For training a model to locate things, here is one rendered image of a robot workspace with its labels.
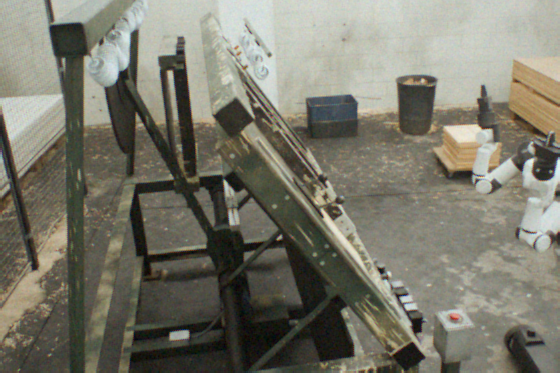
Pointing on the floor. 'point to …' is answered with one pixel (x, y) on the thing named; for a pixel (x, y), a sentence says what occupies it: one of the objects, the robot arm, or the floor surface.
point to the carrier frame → (229, 295)
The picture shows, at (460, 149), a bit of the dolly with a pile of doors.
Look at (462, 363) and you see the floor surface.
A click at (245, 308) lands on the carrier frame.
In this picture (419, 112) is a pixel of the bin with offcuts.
